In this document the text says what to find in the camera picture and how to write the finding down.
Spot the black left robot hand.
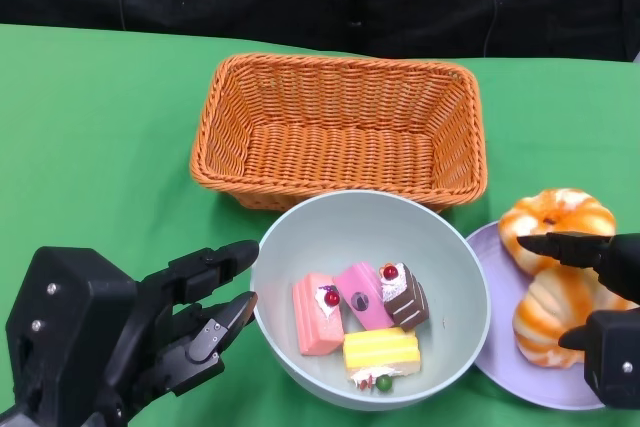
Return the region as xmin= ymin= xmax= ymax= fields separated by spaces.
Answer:
xmin=4 ymin=239 xmax=261 ymax=427

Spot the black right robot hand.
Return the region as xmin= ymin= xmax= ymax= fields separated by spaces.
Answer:
xmin=516 ymin=230 xmax=640 ymax=408

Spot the ring-shaped orange bread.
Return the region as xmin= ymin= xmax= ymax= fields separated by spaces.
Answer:
xmin=498 ymin=188 xmax=617 ymax=276

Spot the oblong orange bread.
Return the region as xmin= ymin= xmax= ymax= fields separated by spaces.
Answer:
xmin=513 ymin=266 xmax=639 ymax=371

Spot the chocolate brown cake slice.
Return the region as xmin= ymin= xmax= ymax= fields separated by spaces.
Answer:
xmin=379 ymin=261 xmax=431 ymax=332

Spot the salmon pink cake slice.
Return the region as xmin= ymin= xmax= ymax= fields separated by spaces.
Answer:
xmin=292 ymin=271 xmax=345 ymax=357

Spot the pale green bowl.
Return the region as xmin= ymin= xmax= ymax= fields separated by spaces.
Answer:
xmin=249 ymin=190 xmax=489 ymax=413

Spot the yellow cake slice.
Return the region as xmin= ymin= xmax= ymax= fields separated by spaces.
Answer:
xmin=342 ymin=326 xmax=421 ymax=392

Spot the magenta pink cake slice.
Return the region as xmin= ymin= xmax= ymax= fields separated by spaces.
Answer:
xmin=333 ymin=262 xmax=395 ymax=332

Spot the lavender plate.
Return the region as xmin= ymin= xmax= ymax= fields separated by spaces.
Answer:
xmin=464 ymin=220 xmax=621 ymax=411

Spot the orange wicker basket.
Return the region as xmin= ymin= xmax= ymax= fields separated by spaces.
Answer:
xmin=188 ymin=51 xmax=489 ymax=213

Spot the green tablecloth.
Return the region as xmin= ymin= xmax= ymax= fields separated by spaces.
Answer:
xmin=0 ymin=22 xmax=640 ymax=427

